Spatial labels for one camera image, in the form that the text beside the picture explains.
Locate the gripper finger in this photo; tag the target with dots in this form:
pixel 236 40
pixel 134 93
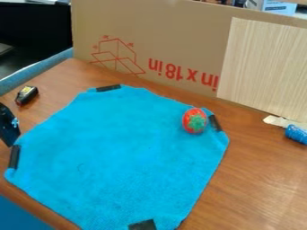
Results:
pixel 8 125

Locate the blue cloth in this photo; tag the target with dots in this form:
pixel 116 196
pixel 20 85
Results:
pixel 120 155

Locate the black tool with yellow label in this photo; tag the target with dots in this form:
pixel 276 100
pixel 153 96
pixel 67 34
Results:
pixel 26 95

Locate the cardboard box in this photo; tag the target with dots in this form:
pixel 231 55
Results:
pixel 172 39

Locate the red toy tomato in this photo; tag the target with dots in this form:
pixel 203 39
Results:
pixel 194 120

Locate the light wooden board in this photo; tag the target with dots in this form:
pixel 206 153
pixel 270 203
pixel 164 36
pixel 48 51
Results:
pixel 264 66

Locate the white cardboard piece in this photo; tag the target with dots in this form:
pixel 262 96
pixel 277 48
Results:
pixel 276 120

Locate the blue toy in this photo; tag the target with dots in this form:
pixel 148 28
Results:
pixel 297 134

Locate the white box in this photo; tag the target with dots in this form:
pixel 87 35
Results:
pixel 276 6

